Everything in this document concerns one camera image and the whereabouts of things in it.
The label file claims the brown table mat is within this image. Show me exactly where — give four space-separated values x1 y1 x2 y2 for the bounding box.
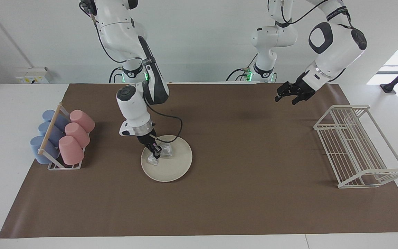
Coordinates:
0 83 398 239

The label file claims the pink plastic cup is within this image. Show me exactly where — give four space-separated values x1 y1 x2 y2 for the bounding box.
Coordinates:
69 110 95 133
65 122 91 148
58 136 85 165

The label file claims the white wall socket box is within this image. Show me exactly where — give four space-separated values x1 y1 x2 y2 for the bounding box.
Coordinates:
15 67 53 84

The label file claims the black right base cable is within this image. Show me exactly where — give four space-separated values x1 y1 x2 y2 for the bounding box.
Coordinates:
109 67 123 83

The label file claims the blue plastic cup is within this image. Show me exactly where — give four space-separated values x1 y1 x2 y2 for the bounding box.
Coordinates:
30 136 61 165
38 122 65 147
42 110 70 131

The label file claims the white wire dish rack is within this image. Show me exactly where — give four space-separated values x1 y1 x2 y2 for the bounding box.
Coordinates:
313 105 398 189

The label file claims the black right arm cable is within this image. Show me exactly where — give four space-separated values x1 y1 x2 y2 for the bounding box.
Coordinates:
88 10 183 144

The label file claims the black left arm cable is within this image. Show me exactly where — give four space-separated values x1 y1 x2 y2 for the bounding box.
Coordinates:
280 0 344 26

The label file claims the cream round plate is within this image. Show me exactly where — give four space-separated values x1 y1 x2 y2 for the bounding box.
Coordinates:
141 135 193 183

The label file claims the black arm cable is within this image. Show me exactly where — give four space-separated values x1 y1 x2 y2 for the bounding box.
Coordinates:
280 0 344 26
88 10 183 144

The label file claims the white cup holder rack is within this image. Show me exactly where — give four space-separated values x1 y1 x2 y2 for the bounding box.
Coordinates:
38 102 91 170

